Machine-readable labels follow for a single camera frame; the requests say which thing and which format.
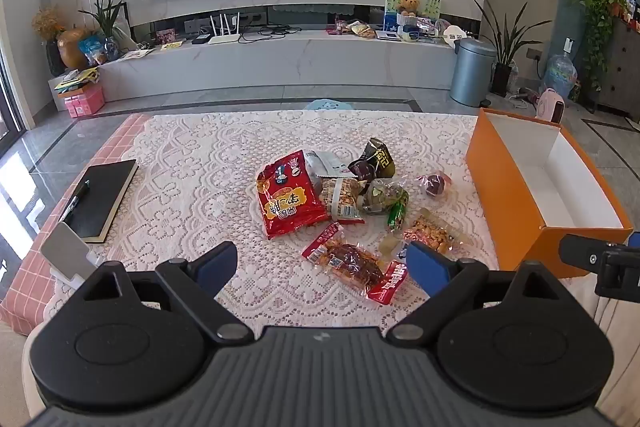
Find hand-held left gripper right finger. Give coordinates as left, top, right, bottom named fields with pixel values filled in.
left=385, top=241, right=568, bottom=344

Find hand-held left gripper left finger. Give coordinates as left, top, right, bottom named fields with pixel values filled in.
left=75, top=241, right=256, bottom=345

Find orange peanut snack packet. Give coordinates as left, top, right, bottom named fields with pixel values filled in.
left=401, top=208, right=463, bottom=255

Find small red snack packet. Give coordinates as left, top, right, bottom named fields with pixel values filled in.
left=367, top=259, right=408, bottom=306

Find pale clear snack packet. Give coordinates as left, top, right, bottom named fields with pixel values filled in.
left=378, top=231, right=407, bottom=260

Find green stick snack packet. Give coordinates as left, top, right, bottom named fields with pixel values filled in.
left=387, top=197, right=410, bottom=234

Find red dates snack packet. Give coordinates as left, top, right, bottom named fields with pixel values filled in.
left=301, top=222, right=386, bottom=295

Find green olive snack packet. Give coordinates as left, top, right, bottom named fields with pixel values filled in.
left=360, top=177, right=410, bottom=214

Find red plum snack packet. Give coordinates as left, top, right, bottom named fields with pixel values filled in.
left=416, top=170, right=453, bottom=198

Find orange cardboard box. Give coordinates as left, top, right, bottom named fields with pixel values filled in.
left=465, top=108, right=635, bottom=280

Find large red snack bag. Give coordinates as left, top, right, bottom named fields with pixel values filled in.
left=256, top=150, right=331, bottom=240

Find fries print snack packet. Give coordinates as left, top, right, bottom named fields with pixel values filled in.
left=317, top=176, right=368, bottom=223

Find black and gold snack packet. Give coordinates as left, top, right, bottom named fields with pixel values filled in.
left=347, top=138, right=397, bottom=182

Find clear packet with white label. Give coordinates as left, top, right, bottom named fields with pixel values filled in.
left=304, top=150, right=351, bottom=188

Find beige sofa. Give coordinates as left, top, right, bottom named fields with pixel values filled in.
left=0, top=294, right=640, bottom=427

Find black notebook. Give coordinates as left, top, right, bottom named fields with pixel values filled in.
left=59, top=159, right=139, bottom=244

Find pink space heater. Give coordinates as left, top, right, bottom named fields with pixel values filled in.
left=532, top=88, right=566, bottom=124

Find white phone stand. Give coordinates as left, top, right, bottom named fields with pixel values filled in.
left=40, top=222, right=106, bottom=288

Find black pen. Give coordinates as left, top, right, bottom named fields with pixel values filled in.
left=61, top=180, right=92, bottom=223

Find grey drawer cabinet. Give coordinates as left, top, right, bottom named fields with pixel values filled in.
left=595, top=19, right=640, bottom=122

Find blue water jug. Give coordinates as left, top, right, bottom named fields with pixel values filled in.
left=542, top=38, right=578, bottom=100

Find light blue stool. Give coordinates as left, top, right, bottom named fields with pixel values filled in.
left=304, top=98, right=353, bottom=111

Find grey pedal trash can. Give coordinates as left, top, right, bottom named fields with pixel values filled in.
left=449, top=38, right=497, bottom=108

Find pink storage box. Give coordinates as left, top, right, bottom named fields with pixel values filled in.
left=64, top=84, right=106, bottom=118

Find white marble television console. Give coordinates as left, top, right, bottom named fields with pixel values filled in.
left=97, top=27, right=458, bottom=108

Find tall potted plant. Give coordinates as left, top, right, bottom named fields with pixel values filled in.
left=472, top=0, right=538, bottom=98

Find white router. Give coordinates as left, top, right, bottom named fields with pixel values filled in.
left=207, top=12, right=242, bottom=45

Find green pothos plant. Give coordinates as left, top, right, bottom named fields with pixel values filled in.
left=570, top=0, right=628, bottom=92

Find pile of yellow papers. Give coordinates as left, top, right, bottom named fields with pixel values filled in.
left=52, top=67, right=101, bottom=95

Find pile of snack packets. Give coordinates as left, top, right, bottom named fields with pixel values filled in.
left=336, top=21, right=377, bottom=40

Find blue snack bag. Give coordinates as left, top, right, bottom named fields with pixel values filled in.
left=77, top=34, right=108, bottom=66

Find green photo board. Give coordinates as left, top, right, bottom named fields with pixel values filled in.
left=384, top=0, right=442, bottom=32

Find brown gourd vase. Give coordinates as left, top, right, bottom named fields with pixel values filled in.
left=56, top=28, right=93, bottom=70

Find green plant in glass vase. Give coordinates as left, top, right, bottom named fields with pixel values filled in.
left=77, top=0, right=131, bottom=62

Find dried flowers in dark vase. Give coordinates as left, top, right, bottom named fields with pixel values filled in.
left=31, top=7, right=66, bottom=78

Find black cables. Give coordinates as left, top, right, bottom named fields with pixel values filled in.
left=239, top=24, right=303, bottom=44

